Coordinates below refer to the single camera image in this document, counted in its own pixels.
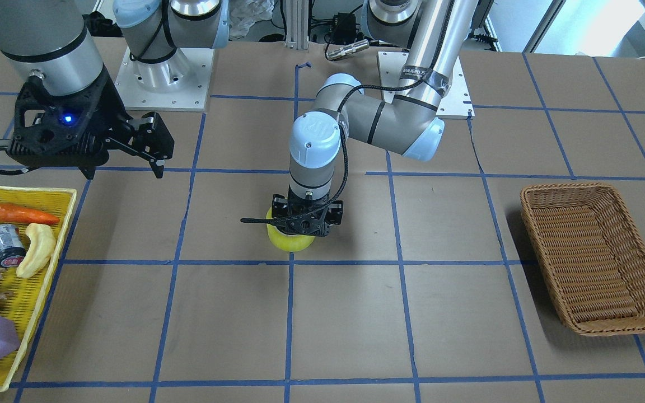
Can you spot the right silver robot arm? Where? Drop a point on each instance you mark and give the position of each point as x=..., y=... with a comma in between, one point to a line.
x=52, y=37

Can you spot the yellow plastic basket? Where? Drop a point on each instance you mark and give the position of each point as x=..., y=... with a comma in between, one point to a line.
x=25, y=308

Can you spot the small silver can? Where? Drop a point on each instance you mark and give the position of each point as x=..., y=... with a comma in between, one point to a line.
x=12, y=250

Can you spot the silver cylindrical connector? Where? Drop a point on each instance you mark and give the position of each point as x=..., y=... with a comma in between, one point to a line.
x=347, y=50

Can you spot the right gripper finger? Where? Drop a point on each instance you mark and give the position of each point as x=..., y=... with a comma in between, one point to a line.
x=147, y=138

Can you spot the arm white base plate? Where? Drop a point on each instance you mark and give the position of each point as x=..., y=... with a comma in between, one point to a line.
x=180, y=83
x=456, y=104

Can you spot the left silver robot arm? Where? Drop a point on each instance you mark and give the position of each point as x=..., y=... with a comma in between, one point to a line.
x=433, y=33

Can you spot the brown wicker basket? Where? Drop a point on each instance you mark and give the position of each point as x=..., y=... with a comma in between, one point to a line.
x=590, y=254

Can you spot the yellow-green tape roll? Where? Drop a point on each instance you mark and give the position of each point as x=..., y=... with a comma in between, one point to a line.
x=288, y=243

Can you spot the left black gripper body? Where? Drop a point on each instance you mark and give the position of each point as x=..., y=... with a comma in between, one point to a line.
x=335, y=211

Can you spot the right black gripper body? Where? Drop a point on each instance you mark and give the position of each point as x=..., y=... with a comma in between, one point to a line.
x=108, y=104

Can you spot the aluminium profile post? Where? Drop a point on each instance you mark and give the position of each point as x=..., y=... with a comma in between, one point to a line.
x=297, y=22

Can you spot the black power adapter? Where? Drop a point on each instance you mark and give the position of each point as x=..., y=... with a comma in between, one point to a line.
x=344, y=30

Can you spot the yellow toy banana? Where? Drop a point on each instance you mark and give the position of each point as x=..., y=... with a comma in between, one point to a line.
x=42, y=244

